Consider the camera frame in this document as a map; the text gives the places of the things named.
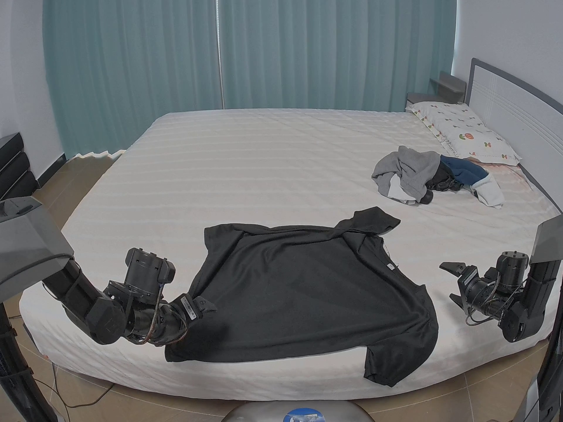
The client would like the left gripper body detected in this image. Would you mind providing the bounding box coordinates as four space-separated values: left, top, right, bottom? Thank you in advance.
158 294 218 346

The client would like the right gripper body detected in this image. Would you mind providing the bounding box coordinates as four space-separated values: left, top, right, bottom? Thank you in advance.
457 266 495 318

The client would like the black T-shirt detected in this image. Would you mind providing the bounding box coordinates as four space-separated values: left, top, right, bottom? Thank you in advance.
164 206 440 388

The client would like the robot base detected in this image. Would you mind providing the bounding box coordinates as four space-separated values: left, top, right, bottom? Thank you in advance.
220 400 368 422

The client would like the pile of clothes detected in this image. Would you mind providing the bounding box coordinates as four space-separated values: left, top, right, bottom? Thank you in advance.
371 145 506 210

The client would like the bed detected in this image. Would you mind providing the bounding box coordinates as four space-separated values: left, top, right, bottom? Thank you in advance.
20 57 563 401

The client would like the white printed pillow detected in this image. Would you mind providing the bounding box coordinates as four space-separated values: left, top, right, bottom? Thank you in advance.
405 101 523 166

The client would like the grey bedside table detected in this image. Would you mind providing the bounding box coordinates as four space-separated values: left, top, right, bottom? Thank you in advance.
406 71 467 104

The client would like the black dressing table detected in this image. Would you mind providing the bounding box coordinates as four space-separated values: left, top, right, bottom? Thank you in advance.
0 132 40 201

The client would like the blue-green curtain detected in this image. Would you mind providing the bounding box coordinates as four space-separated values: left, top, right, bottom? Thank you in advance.
43 0 225 161
218 0 458 113

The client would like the black cable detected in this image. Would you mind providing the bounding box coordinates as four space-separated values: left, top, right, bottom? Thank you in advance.
33 361 116 409
464 308 500 328

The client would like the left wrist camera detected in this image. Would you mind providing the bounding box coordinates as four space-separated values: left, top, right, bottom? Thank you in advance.
159 258 177 285

